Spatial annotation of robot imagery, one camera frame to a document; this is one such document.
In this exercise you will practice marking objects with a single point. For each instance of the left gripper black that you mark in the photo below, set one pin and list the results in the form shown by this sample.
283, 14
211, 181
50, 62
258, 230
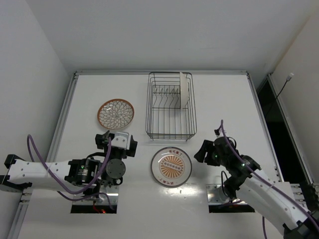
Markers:
101, 140

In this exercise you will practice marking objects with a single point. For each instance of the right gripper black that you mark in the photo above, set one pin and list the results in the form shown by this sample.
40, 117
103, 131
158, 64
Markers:
204, 152

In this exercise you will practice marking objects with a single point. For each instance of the white plate orange sunburst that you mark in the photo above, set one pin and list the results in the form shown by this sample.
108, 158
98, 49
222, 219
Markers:
171, 167

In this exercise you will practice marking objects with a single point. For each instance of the floral plate orange rim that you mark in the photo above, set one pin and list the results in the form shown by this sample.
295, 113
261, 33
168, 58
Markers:
183, 90
115, 114

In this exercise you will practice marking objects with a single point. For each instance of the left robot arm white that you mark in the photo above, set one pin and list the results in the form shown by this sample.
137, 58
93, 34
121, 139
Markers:
87, 176

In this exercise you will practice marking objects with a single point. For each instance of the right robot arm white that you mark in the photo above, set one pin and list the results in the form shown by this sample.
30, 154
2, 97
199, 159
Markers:
249, 183

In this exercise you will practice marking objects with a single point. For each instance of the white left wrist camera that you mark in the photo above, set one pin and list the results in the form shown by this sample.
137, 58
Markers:
121, 140

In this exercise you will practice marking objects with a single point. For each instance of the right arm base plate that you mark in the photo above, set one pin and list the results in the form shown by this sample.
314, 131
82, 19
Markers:
216, 196

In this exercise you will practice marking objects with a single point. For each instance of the grey wire dish rack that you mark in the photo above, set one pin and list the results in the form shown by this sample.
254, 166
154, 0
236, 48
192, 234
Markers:
165, 120

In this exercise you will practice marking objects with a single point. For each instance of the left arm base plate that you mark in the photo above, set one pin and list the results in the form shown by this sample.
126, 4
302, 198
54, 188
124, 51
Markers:
108, 196

